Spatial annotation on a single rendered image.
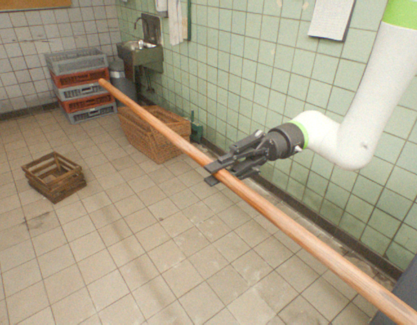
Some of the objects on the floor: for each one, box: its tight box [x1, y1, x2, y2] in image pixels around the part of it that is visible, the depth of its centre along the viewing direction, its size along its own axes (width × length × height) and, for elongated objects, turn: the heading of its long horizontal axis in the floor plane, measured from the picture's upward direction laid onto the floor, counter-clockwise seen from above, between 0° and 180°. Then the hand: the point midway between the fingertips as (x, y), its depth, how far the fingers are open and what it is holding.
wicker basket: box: [119, 123, 184, 165], centre depth 292 cm, size 49×56×28 cm
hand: (218, 171), depth 67 cm, fingers closed on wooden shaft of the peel, 3 cm apart
